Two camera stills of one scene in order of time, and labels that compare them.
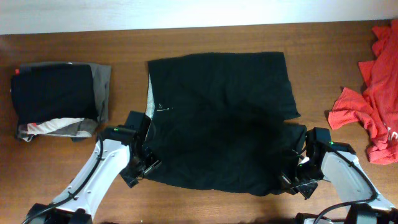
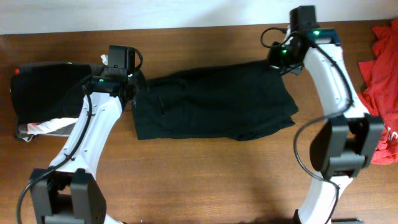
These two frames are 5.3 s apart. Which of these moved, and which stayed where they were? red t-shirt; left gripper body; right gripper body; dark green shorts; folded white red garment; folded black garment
Moved: left gripper body; dark green shorts; right gripper body
Stayed: folded white red garment; red t-shirt; folded black garment
